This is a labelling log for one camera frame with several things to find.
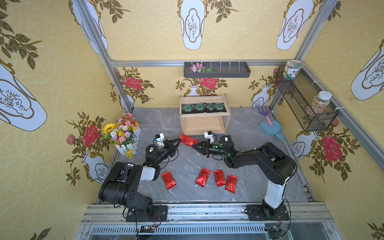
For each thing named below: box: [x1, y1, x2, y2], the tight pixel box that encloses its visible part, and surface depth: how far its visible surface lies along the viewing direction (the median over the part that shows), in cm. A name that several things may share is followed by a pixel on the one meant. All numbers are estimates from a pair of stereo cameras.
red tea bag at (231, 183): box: [225, 174, 239, 194], surface depth 83 cm
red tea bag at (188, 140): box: [179, 133, 199, 147], surface depth 85 cm
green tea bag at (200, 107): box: [197, 104, 204, 111], surface depth 94 cm
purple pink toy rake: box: [258, 105, 273, 127], surface depth 123 cm
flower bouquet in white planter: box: [102, 112, 141, 159], surface depth 90 cm
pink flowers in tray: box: [189, 62, 213, 73], surface depth 89 cm
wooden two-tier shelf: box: [179, 93, 232, 136], surface depth 105 cm
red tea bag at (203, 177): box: [195, 167, 211, 188], surface depth 86 cm
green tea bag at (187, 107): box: [181, 103, 195, 112], surface depth 94 cm
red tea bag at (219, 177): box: [213, 169, 227, 187], surface depth 85 cm
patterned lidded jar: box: [282, 59, 303, 80], surface depth 87 cm
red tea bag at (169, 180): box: [161, 170, 177, 191], surface depth 85 cm
